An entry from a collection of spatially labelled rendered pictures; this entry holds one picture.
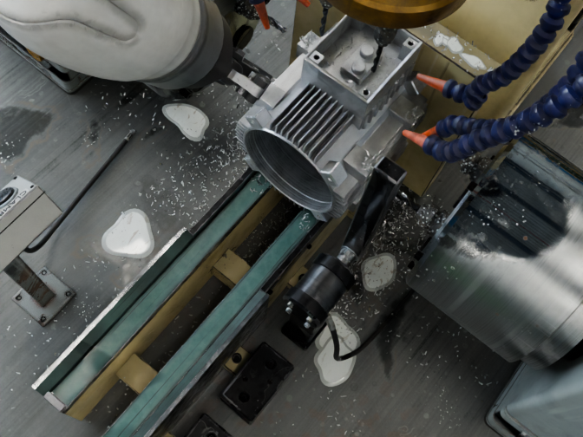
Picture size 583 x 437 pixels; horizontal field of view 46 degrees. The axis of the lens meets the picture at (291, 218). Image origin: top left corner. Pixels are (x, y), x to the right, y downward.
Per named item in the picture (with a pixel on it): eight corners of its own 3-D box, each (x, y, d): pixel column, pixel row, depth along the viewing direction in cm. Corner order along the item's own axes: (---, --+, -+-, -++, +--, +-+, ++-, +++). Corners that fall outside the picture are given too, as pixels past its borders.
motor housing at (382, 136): (315, 77, 110) (330, -2, 92) (410, 146, 107) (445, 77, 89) (234, 161, 103) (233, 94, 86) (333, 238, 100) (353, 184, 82)
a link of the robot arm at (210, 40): (135, -63, 52) (168, -37, 58) (72, 36, 54) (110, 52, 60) (225, 3, 51) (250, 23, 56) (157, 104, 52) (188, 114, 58)
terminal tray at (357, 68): (350, 32, 95) (358, -3, 88) (412, 75, 93) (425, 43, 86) (297, 88, 91) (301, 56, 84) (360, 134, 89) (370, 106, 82)
